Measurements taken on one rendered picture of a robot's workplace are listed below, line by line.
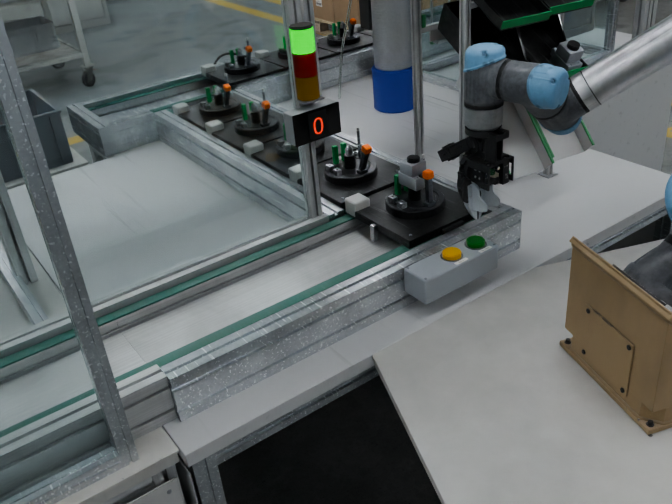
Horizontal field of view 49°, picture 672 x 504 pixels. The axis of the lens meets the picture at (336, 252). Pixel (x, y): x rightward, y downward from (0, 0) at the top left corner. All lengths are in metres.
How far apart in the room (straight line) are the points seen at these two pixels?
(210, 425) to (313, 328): 0.27
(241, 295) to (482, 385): 0.54
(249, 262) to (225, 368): 0.34
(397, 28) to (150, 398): 1.62
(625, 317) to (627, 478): 0.25
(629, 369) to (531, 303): 0.35
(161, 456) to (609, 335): 0.79
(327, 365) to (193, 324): 0.29
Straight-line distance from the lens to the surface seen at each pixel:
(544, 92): 1.34
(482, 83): 1.40
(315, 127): 1.61
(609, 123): 3.14
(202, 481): 1.39
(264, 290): 1.58
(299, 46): 1.56
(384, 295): 1.52
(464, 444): 1.28
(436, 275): 1.50
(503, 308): 1.58
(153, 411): 1.36
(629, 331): 1.29
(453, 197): 1.78
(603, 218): 1.94
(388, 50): 2.58
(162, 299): 1.57
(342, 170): 1.90
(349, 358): 1.45
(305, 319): 1.42
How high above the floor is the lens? 1.77
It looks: 31 degrees down
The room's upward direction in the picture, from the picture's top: 6 degrees counter-clockwise
